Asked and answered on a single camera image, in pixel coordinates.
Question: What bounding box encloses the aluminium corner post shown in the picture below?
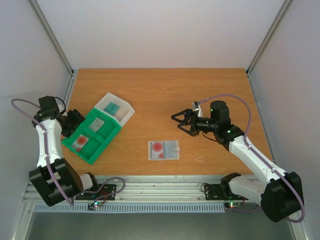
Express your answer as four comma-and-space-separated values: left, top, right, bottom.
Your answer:
27, 0, 75, 76
245, 0, 294, 78

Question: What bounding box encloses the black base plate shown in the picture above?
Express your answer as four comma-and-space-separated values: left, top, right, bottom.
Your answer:
75, 184, 117, 201
200, 183, 244, 201

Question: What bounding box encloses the aluminium front rail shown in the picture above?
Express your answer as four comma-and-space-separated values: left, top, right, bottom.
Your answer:
22, 174, 298, 203

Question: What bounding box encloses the left small circuit board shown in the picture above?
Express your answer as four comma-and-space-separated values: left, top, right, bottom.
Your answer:
87, 202, 103, 211

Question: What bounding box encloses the right small circuit board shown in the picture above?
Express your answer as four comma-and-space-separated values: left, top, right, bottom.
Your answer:
224, 202, 243, 209

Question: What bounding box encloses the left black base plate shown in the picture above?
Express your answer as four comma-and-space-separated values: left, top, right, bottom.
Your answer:
75, 184, 117, 201

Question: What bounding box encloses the green plastic tray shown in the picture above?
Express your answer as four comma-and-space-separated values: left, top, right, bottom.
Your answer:
61, 108, 122, 165

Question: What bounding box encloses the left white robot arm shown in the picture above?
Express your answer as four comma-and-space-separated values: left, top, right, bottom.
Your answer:
29, 96, 101, 207

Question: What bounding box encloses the translucent white plastic box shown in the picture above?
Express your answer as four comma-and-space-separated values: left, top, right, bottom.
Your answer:
94, 92, 136, 127

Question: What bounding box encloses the teal card in box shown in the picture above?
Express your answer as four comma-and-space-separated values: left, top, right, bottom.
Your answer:
104, 102, 120, 115

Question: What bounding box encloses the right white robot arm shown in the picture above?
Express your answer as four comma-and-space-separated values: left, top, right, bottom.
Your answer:
171, 100, 306, 223

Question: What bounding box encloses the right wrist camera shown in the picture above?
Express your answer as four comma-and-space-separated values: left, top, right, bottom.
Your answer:
192, 101, 203, 117

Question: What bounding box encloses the white red dot card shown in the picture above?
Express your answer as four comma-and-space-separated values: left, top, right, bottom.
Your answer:
71, 134, 89, 152

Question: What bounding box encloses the small circuit board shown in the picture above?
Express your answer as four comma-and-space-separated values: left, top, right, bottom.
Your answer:
87, 202, 103, 211
224, 202, 243, 209

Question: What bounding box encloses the beige card holder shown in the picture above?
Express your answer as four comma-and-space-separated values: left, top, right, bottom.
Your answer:
147, 140, 181, 161

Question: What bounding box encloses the right aluminium corner post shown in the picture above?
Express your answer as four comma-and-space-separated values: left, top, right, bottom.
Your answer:
245, 0, 294, 78

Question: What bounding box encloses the grey slotted cable duct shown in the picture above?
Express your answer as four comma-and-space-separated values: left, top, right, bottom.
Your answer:
34, 202, 225, 214

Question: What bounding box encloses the left aluminium corner post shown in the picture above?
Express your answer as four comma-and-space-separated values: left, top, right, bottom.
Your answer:
27, 0, 75, 76

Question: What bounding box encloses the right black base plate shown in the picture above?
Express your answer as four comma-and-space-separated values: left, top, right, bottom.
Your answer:
200, 183, 244, 201

